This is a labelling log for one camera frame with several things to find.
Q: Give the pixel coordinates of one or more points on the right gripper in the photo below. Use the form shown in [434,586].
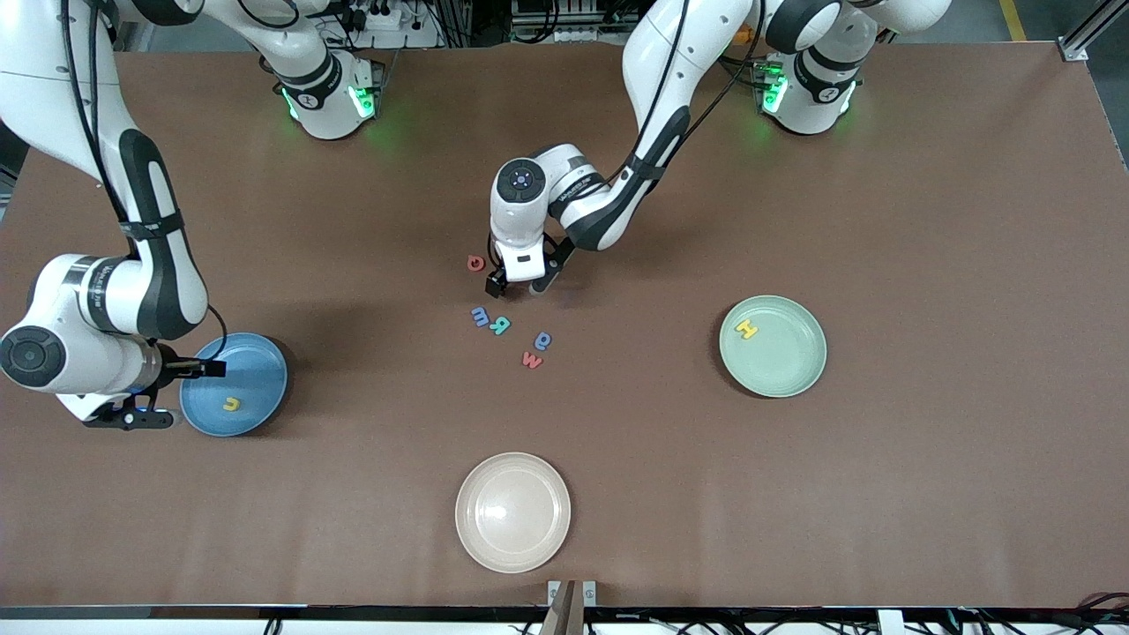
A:
[183,367]

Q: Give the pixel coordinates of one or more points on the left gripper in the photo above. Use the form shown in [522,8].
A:
[497,283]

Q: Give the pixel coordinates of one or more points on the green foam letter R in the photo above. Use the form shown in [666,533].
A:
[499,323]

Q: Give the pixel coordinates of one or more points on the blue foam small letter m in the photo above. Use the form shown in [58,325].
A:
[482,312]

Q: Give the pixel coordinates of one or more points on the yellow foam letter H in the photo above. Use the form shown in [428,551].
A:
[747,329]

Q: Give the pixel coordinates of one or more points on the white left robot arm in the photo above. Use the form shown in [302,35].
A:
[529,220]

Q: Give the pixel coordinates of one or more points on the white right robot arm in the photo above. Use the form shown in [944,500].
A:
[168,265]

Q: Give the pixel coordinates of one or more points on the red foam letter Q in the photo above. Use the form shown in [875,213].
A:
[469,262]

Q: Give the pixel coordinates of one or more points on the blue round plate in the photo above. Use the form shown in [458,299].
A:
[256,388]

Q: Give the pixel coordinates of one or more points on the red foam letter w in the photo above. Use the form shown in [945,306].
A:
[533,362]

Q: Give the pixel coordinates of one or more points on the beige round plate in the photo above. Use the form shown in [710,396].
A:
[512,511]

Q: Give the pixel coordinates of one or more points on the equipment rack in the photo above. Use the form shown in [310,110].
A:
[564,18]

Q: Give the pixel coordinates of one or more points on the green round plate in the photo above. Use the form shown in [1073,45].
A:
[781,362]

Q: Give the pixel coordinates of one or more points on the white power strip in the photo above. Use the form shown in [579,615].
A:
[379,19]

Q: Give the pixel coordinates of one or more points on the metal mounting pole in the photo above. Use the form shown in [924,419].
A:
[564,617]

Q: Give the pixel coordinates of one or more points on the brown table cover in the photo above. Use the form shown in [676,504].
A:
[794,494]

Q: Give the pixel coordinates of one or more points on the black table edge rail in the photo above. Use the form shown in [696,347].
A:
[353,611]

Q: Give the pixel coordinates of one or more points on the small metal bracket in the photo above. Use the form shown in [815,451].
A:
[589,593]

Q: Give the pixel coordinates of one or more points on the aluminium frame profile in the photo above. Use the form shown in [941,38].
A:
[1080,44]

